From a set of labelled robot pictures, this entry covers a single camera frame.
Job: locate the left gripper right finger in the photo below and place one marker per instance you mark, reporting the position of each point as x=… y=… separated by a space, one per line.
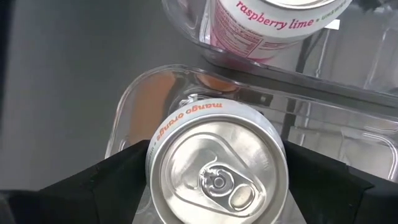
x=326 y=193

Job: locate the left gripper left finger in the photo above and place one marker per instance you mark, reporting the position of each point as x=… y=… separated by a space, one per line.
x=102 y=193

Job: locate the mango orange soda can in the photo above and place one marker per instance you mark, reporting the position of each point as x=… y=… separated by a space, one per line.
x=217 y=161

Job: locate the raspberry lime soda can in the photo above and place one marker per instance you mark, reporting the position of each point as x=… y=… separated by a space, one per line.
x=267 y=28

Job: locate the clear plastic bin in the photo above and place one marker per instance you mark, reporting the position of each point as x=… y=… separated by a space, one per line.
x=357 y=56
x=335 y=146

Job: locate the white tape strip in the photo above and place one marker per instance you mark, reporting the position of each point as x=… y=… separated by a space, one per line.
x=332 y=24

